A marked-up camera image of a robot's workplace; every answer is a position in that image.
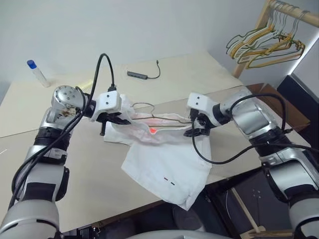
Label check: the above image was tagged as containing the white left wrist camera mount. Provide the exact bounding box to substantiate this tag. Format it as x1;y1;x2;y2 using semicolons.
89;90;123;123

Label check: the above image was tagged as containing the bunch of hangers on rack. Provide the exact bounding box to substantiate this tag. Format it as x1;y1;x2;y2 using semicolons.
236;4;304;64

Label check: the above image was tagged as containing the black box-shaped furniture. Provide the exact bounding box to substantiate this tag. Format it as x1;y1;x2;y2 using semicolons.
276;74;319;126

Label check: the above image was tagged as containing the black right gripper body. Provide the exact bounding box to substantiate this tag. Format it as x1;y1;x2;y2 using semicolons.
190;110;213;135

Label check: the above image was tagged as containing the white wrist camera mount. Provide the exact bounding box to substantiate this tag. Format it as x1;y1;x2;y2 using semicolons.
186;92;213;117
89;90;123;123

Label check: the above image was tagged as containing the dark rounded grey shape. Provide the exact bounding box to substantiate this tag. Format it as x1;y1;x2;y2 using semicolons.
171;206;205;233

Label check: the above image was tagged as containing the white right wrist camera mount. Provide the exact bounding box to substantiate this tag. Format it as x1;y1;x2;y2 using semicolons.
186;92;213;117

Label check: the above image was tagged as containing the mustard wire hanger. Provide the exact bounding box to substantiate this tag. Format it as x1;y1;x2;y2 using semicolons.
231;32;306;62
248;37;304;69

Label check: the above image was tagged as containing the long black right wrist cable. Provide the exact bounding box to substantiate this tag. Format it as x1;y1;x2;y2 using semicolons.
190;109;319;166

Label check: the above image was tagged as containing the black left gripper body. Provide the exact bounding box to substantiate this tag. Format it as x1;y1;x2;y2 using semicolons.
96;112;125;124

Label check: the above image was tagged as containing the thin wire clothes hanger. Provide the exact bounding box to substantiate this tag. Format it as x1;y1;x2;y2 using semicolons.
129;102;195;130

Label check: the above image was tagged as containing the green-yellow wire hanger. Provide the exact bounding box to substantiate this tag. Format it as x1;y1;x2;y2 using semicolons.
226;26;275;57

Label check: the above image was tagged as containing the white bottle with blue cap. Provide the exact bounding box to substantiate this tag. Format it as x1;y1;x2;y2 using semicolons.
26;59;51;88

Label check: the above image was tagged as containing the black USB hub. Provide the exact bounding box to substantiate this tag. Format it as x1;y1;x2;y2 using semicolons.
126;70;149;81

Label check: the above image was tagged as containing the short black right arm cable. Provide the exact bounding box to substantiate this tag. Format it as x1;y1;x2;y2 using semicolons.
229;92;292;133

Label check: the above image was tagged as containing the white shirt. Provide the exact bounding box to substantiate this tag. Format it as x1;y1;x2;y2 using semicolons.
103;93;212;211

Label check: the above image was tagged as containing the silver robot torso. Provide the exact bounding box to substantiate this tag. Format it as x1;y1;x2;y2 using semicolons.
131;228;216;239

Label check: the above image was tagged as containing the black USB hub cable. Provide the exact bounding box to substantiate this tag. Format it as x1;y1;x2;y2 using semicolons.
146;59;161;80

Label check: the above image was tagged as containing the wooden clothes rack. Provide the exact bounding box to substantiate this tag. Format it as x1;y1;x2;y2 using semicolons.
230;0;318;239

